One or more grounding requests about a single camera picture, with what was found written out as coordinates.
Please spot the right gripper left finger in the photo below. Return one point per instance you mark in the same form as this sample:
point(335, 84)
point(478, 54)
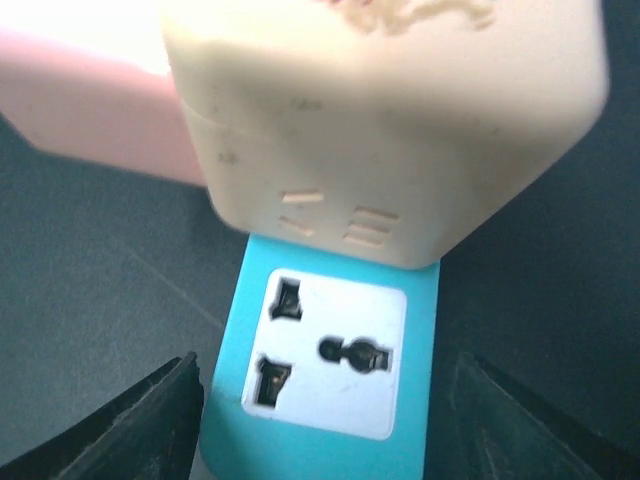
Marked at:
point(150, 431)

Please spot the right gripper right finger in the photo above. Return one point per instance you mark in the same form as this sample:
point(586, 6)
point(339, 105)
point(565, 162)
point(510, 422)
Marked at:
point(485, 423)

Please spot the teal power strip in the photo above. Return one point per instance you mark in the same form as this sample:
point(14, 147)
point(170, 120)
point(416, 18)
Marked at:
point(324, 369)

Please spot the orange cube plug adapter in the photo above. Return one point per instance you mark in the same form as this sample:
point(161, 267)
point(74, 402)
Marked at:
point(382, 130)

